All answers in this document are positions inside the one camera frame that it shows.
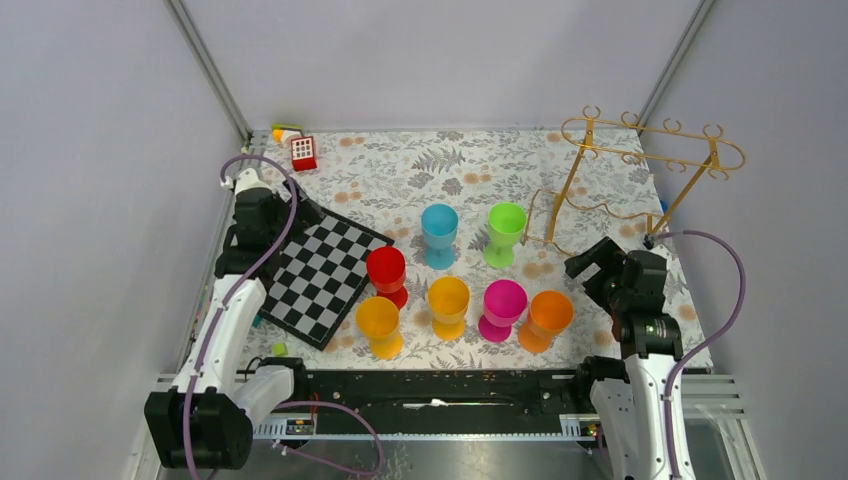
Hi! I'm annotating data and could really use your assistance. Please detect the green plastic wine glass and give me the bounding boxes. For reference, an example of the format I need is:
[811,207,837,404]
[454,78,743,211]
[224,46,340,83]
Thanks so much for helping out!
[484,202,527,268]

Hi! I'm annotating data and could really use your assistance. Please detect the gold wire glass rack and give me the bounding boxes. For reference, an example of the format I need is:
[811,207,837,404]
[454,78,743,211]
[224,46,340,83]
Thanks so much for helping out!
[521,105,747,256]

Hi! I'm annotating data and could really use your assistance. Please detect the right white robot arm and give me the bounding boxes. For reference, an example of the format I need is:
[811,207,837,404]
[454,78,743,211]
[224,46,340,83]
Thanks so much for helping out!
[564,237,695,479]

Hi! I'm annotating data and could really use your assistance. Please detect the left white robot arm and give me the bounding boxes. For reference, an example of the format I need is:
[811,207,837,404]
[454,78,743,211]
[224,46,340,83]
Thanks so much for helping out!
[144,168,322,474]

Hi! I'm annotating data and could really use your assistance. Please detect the orange plastic wine glass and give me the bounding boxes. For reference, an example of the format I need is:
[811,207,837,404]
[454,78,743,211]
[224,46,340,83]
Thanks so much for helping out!
[518,290,574,354]

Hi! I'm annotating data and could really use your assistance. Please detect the red plastic wine glass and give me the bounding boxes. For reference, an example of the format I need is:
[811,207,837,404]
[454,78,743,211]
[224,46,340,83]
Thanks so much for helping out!
[366,246,408,309]

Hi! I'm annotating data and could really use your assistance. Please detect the magenta plastic wine glass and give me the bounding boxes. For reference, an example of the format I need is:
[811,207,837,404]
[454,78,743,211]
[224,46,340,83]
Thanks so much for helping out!
[478,279,528,343]

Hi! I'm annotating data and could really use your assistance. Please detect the yellow plastic wine glass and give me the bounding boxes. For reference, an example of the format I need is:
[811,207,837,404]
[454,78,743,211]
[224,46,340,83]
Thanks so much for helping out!
[355,296,403,360]

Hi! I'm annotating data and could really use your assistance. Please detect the blue plastic wine glass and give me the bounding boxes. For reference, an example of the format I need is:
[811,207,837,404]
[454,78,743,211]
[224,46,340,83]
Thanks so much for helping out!
[421,203,459,270]

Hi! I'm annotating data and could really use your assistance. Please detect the amber plastic wine glass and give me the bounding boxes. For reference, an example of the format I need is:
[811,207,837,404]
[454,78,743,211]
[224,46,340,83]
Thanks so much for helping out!
[427,276,471,341]

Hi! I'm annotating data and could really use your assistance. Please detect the red toy block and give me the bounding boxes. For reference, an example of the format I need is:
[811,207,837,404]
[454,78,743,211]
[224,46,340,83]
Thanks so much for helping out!
[290,136,317,172]

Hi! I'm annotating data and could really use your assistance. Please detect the black white checkerboard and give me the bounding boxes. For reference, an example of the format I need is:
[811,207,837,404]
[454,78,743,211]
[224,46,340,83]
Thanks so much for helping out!
[259,209,394,351]

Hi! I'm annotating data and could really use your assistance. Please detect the small colourful toy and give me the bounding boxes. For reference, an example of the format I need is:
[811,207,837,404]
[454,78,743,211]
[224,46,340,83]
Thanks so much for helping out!
[271,123,304,143]

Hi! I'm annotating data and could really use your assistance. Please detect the floral table mat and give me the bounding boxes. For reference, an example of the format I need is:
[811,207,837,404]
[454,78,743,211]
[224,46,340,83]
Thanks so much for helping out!
[235,128,715,372]

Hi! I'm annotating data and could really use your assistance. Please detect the small green block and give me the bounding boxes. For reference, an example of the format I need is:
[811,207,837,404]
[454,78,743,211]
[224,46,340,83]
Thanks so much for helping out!
[271,342,288,357]

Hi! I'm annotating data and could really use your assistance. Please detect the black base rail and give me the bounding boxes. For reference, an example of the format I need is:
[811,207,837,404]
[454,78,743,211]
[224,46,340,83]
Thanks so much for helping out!
[291,369,597,437]

